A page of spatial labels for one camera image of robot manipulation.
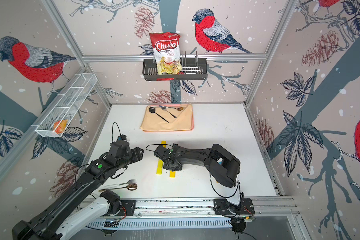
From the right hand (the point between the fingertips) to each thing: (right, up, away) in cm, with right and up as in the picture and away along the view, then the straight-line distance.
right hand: (170, 167), depth 88 cm
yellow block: (-6, 0, 0) cm, 6 cm away
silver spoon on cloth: (-7, +37, +30) cm, 48 cm away
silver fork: (-21, -6, -6) cm, 23 cm away
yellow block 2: (-5, +12, +9) cm, 16 cm away
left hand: (-14, +13, -9) cm, 21 cm away
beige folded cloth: (-15, +26, +21) cm, 37 cm away
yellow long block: (+2, -3, -4) cm, 5 cm away
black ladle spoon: (-16, +35, +27) cm, 47 cm away
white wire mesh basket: (-55, +29, -16) cm, 64 cm away
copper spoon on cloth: (+4, +36, +29) cm, 47 cm away
